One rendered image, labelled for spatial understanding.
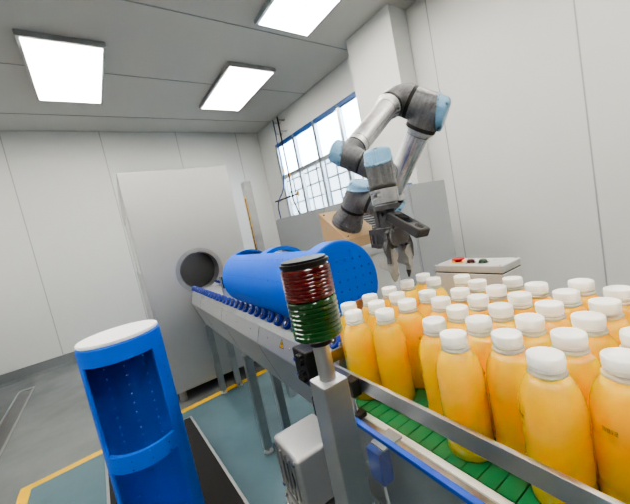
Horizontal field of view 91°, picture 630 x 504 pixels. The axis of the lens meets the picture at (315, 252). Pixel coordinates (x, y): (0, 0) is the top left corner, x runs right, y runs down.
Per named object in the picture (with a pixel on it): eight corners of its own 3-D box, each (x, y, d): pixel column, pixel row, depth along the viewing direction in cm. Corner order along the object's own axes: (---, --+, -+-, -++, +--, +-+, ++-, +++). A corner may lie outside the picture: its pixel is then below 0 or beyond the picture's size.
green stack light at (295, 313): (324, 321, 44) (318, 288, 43) (353, 329, 38) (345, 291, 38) (285, 337, 41) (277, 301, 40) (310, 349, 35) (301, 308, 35)
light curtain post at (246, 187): (293, 391, 249) (247, 182, 234) (297, 394, 244) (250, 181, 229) (287, 395, 246) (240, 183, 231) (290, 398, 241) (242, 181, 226)
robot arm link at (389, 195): (403, 185, 84) (381, 188, 80) (405, 201, 84) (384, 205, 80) (383, 190, 90) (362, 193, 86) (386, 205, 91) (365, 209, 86)
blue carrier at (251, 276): (276, 293, 178) (266, 245, 176) (385, 316, 103) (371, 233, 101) (227, 308, 163) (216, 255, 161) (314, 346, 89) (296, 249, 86)
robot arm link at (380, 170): (392, 147, 87) (388, 142, 79) (399, 186, 88) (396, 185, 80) (365, 155, 90) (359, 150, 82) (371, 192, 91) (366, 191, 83)
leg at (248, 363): (271, 446, 191) (249, 351, 185) (275, 451, 186) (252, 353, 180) (262, 452, 188) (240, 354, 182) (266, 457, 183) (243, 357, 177)
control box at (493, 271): (458, 287, 101) (453, 257, 100) (525, 292, 84) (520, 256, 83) (439, 296, 96) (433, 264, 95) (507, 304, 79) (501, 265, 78)
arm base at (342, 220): (351, 215, 159) (358, 199, 153) (367, 232, 149) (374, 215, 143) (326, 216, 152) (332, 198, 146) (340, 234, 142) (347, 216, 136)
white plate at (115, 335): (67, 343, 119) (68, 346, 119) (83, 352, 101) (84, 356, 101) (142, 317, 140) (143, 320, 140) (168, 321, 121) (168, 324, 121)
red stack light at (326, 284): (318, 287, 43) (312, 260, 43) (345, 291, 38) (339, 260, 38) (277, 301, 40) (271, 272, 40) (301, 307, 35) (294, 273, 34)
